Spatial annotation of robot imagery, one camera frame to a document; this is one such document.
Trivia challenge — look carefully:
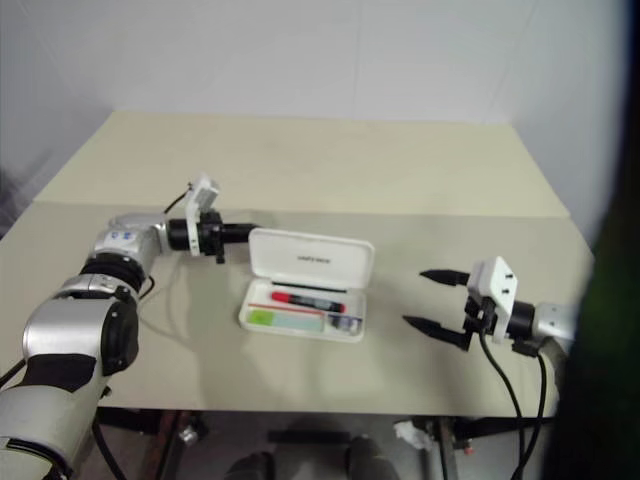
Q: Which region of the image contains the black marker with red cap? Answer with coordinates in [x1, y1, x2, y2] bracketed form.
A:
[271, 291, 347, 314]

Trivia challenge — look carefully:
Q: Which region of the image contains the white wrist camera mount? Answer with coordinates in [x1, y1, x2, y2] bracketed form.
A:
[468, 256, 520, 345]
[184, 173, 222, 258]

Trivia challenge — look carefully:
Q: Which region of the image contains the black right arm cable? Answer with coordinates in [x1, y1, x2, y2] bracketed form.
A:
[478, 333, 525, 480]
[514, 342, 548, 480]

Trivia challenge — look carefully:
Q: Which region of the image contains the rusty metal table leg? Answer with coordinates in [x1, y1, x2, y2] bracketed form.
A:
[433, 419, 460, 480]
[157, 411, 189, 480]

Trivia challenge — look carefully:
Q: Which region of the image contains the green highlighter pen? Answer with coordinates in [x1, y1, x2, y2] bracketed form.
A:
[249, 309, 326, 332]

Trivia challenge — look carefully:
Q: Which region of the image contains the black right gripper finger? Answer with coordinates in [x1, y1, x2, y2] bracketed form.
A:
[418, 269, 471, 288]
[402, 315, 472, 352]

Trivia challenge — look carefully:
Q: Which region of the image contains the white pen case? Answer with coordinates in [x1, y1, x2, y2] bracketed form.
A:
[238, 227, 376, 345]

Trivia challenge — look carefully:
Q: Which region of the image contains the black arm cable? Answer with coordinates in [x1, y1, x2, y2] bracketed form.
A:
[514, 342, 548, 480]
[164, 182, 197, 214]
[478, 333, 525, 480]

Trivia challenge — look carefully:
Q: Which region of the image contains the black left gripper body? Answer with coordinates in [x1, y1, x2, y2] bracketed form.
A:
[199, 210, 229, 265]

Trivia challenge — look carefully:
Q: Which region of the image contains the thin black pen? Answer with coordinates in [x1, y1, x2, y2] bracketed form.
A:
[272, 280, 349, 293]

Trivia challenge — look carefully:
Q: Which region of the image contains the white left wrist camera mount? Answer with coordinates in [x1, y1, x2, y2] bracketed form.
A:
[184, 173, 222, 258]

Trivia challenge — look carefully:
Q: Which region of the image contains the crumpled white paper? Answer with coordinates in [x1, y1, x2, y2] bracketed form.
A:
[393, 419, 432, 447]

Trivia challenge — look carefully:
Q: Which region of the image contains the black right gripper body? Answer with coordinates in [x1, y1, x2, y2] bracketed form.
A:
[462, 293, 499, 338]

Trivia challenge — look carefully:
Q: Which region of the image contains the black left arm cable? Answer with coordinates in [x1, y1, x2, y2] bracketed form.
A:
[164, 182, 197, 214]

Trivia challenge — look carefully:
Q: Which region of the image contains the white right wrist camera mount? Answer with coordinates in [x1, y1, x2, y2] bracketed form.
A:
[468, 256, 520, 345]

